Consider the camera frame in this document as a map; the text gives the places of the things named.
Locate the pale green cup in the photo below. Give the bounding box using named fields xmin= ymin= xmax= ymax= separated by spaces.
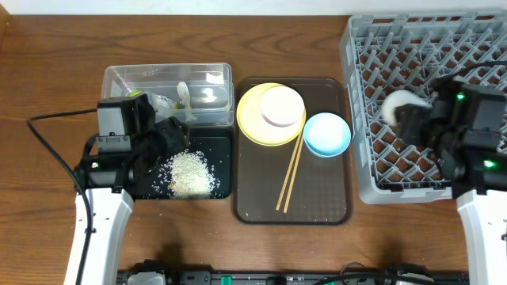
xmin=381 ymin=90 xmax=431 ymax=127

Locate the white wrapper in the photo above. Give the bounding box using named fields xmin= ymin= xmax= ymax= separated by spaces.
xmin=177 ymin=82 xmax=196 ymax=122

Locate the pink rice bowl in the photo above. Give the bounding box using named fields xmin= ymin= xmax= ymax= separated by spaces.
xmin=260 ymin=85 xmax=305 ymax=127

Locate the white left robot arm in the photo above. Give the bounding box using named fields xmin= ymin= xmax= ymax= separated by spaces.
xmin=64 ymin=117 xmax=190 ymax=284

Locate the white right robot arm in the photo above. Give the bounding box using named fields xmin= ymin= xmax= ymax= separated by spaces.
xmin=382 ymin=79 xmax=506 ymax=284

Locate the black waste tray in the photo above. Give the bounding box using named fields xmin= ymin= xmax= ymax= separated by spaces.
xmin=133 ymin=127 xmax=234 ymax=200

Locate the clear plastic waste bin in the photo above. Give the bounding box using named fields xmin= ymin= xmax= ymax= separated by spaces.
xmin=101 ymin=63 xmax=234 ymax=127

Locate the grey plastic dishwasher rack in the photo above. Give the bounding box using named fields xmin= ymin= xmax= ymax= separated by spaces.
xmin=340 ymin=10 xmax=506 ymax=204

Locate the yellow green drink bottle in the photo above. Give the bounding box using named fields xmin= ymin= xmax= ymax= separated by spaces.
xmin=128 ymin=89 xmax=180 ymax=117

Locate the pile of rice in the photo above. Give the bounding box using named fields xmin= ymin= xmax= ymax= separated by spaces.
xmin=151 ymin=150 xmax=221 ymax=199

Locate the yellow plate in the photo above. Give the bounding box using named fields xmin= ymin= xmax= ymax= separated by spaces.
xmin=236 ymin=82 xmax=306 ymax=146

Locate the light blue bowl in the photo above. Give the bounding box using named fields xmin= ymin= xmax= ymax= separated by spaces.
xmin=303 ymin=112 xmax=352 ymax=158

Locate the right wooden chopstick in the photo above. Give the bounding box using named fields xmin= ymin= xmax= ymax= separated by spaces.
xmin=284 ymin=133 xmax=303 ymax=213

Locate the wooden chopstick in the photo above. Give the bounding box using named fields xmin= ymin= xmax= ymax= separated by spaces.
xmin=284 ymin=133 xmax=303 ymax=213
xmin=276 ymin=132 xmax=302 ymax=211

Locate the left wooden chopstick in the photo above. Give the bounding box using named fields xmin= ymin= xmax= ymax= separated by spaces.
xmin=276 ymin=132 xmax=302 ymax=211

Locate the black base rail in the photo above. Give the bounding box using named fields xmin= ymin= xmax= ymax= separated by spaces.
xmin=116 ymin=260 xmax=470 ymax=285

